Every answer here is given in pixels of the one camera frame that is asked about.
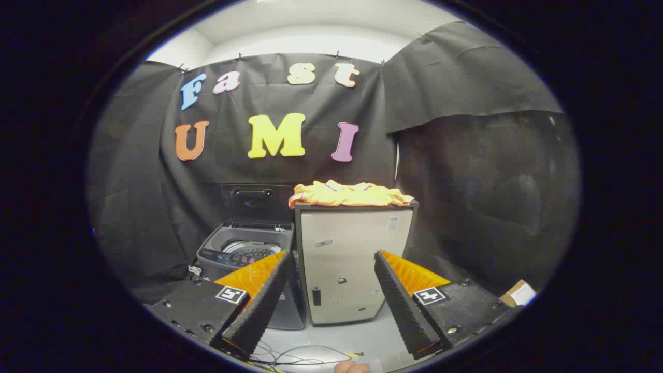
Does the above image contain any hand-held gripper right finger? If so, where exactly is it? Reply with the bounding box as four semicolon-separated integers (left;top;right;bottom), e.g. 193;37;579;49
374;250;518;361

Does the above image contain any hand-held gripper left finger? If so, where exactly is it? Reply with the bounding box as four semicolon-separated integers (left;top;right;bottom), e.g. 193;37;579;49
148;251;295;361

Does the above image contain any grey top-load washing machine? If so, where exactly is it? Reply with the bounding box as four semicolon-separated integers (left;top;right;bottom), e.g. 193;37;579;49
196;222;306;331

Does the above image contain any orange polo shirt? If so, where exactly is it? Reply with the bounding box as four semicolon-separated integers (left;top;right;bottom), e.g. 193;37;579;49
289;180;415;209

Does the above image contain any small white cabinet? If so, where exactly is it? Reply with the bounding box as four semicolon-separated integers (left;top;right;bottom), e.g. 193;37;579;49
294;201;419;326

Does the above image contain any cardboard box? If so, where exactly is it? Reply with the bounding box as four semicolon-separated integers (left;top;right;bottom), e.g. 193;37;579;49
499;279;537;308

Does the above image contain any black backdrop cloth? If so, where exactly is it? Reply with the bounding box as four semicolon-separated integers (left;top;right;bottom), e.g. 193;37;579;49
87;21;581;306

